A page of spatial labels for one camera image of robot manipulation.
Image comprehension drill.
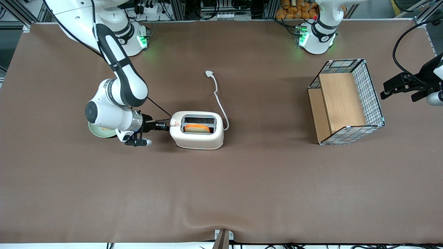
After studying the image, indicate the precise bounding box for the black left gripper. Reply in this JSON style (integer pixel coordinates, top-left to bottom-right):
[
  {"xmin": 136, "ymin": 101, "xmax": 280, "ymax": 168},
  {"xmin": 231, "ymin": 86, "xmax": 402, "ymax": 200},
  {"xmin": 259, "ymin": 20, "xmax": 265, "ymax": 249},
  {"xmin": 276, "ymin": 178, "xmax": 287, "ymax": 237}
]
[{"xmin": 381, "ymin": 53, "xmax": 443, "ymax": 100}]

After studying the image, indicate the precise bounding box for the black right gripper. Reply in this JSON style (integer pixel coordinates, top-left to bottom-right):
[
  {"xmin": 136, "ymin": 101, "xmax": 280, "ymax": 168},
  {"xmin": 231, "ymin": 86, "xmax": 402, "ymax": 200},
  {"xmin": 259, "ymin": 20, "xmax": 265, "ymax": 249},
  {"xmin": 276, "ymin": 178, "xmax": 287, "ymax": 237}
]
[{"xmin": 140, "ymin": 112, "xmax": 171, "ymax": 133}]

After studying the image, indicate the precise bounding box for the white toaster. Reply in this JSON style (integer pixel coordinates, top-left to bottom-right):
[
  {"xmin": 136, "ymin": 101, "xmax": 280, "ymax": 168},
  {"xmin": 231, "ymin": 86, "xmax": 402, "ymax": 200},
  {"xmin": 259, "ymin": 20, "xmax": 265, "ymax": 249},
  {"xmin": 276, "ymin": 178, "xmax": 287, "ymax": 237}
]
[{"xmin": 170, "ymin": 111, "xmax": 224, "ymax": 150}]

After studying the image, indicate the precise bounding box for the toast slice with orange crust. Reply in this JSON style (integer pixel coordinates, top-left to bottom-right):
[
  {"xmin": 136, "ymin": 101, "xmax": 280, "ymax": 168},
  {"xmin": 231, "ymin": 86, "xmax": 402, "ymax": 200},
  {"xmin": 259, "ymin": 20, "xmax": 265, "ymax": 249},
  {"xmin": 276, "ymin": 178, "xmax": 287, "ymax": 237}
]
[{"xmin": 184, "ymin": 124, "xmax": 211, "ymax": 133}]

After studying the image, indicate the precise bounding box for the wooden step shelf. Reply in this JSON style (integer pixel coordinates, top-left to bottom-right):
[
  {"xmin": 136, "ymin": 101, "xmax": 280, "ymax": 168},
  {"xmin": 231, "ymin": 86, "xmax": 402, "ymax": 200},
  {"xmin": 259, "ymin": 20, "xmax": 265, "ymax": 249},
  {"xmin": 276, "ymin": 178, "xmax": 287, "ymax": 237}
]
[{"xmin": 308, "ymin": 73, "xmax": 367, "ymax": 143}]

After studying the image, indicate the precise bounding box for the pale green plate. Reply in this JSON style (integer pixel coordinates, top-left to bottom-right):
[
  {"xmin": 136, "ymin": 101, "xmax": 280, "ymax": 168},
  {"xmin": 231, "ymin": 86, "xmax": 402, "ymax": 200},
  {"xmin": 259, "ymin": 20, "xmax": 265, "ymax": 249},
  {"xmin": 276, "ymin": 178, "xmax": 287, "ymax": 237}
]
[{"xmin": 88, "ymin": 122, "xmax": 118, "ymax": 138}]

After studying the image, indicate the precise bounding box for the white power strip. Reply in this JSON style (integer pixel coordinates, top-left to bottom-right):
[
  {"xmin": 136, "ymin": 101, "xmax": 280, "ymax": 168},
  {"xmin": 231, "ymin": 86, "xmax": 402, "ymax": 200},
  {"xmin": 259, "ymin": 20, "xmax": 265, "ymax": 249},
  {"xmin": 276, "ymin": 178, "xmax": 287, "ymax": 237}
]
[{"xmin": 137, "ymin": 0, "xmax": 163, "ymax": 14}]

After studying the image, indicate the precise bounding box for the pile of orange bread rolls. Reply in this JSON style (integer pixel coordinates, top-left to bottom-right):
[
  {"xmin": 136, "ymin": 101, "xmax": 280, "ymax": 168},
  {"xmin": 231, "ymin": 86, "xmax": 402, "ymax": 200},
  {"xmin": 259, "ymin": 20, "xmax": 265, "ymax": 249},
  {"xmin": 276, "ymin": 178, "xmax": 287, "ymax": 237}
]
[{"xmin": 276, "ymin": 0, "xmax": 318, "ymax": 20}]

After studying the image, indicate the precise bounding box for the black white wire basket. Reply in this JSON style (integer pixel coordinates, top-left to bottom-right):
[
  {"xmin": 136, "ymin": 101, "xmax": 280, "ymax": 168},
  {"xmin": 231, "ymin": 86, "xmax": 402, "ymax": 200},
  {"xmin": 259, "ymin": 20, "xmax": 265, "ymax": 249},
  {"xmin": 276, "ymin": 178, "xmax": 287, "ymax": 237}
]
[{"xmin": 308, "ymin": 59, "xmax": 385, "ymax": 146}]

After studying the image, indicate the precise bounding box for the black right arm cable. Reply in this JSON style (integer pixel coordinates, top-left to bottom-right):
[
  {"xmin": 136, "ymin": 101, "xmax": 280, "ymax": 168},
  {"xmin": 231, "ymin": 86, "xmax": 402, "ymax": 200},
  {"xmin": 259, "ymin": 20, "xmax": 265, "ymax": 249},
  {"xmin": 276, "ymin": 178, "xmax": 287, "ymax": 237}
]
[{"xmin": 147, "ymin": 97, "xmax": 173, "ymax": 122}]

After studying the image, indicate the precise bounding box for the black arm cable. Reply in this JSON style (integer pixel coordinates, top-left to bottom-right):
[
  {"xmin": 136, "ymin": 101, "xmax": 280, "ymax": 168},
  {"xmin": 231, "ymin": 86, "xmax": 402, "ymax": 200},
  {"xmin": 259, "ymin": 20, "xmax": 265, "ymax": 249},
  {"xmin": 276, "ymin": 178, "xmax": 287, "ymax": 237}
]
[
  {"xmin": 147, "ymin": 97, "xmax": 173, "ymax": 122},
  {"xmin": 393, "ymin": 16, "xmax": 443, "ymax": 87}
]

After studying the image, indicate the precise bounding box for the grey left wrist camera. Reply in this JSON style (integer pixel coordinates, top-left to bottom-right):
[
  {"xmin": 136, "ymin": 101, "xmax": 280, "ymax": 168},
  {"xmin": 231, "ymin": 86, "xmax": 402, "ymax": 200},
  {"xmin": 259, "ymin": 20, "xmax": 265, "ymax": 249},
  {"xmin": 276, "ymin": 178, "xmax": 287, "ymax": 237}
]
[{"xmin": 412, "ymin": 90, "xmax": 443, "ymax": 106}]

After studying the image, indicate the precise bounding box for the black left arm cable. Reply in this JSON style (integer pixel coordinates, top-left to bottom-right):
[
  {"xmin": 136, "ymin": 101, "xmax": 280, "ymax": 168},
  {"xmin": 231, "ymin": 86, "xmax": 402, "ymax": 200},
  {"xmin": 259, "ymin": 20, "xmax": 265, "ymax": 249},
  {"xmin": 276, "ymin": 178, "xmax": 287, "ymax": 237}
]
[{"xmin": 393, "ymin": 16, "xmax": 443, "ymax": 87}]

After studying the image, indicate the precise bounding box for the white toaster power cord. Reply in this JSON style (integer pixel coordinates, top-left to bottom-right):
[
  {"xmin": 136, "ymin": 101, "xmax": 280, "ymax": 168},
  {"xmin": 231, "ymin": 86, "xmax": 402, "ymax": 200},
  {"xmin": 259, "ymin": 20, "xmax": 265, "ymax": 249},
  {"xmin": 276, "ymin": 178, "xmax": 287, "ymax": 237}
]
[{"xmin": 206, "ymin": 71, "xmax": 229, "ymax": 131}]

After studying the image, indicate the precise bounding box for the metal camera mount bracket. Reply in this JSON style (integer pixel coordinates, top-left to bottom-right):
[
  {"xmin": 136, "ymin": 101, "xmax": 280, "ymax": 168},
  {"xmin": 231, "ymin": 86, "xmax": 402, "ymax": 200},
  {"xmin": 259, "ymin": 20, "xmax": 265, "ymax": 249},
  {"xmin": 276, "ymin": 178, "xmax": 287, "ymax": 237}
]
[{"xmin": 214, "ymin": 229, "xmax": 234, "ymax": 249}]

